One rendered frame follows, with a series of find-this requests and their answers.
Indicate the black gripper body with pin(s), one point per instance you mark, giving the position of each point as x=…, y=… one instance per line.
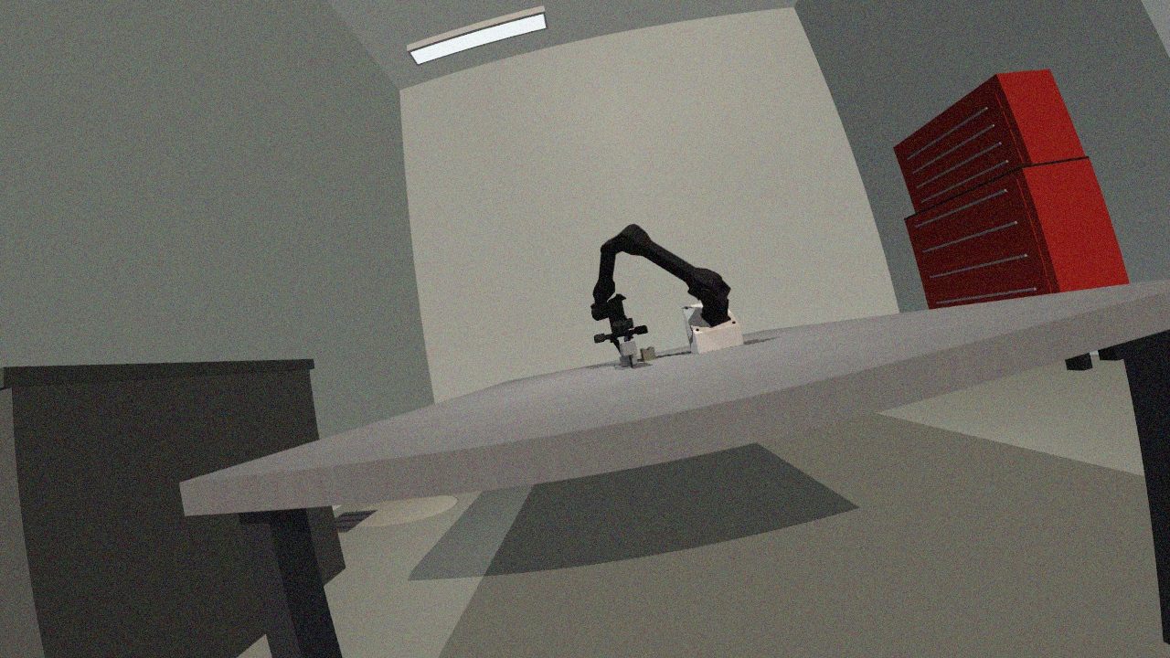
x=598, y=338

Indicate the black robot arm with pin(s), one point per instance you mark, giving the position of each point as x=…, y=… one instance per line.
x=706, y=285

